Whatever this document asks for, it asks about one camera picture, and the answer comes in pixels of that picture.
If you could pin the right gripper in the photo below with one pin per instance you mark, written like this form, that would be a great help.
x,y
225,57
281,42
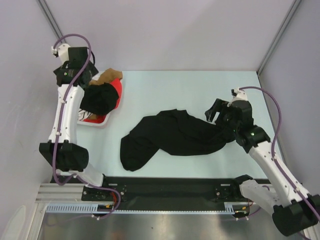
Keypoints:
x,y
220,105

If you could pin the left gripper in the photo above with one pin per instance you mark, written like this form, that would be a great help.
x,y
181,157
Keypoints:
x,y
93,69

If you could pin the black tank top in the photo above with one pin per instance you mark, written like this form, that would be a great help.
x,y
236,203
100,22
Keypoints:
x,y
175,132

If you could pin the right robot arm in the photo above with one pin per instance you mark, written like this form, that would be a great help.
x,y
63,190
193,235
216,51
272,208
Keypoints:
x,y
291,206

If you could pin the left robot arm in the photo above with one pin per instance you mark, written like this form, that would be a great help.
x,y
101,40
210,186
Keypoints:
x,y
61,150

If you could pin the brown garment in basket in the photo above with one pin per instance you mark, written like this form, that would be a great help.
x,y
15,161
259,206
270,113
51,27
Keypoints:
x,y
106,77

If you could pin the striped black white garment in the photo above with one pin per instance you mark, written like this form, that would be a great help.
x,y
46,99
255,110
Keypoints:
x,y
83,115

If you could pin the white laundry basket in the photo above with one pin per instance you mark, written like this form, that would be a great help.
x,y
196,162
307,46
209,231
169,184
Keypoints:
x,y
100,121

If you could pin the left aluminium frame post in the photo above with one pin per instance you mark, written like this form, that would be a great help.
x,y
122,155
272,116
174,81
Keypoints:
x,y
58,31

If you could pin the aluminium frame post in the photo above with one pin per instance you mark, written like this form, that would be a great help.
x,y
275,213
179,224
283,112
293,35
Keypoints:
x,y
58,31
278,36

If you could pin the aluminium extrusion rail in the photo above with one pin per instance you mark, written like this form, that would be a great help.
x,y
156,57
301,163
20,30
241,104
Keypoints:
x,y
54,193

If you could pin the right aluminium frame post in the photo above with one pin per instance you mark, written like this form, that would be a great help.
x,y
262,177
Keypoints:
x,y
278,36

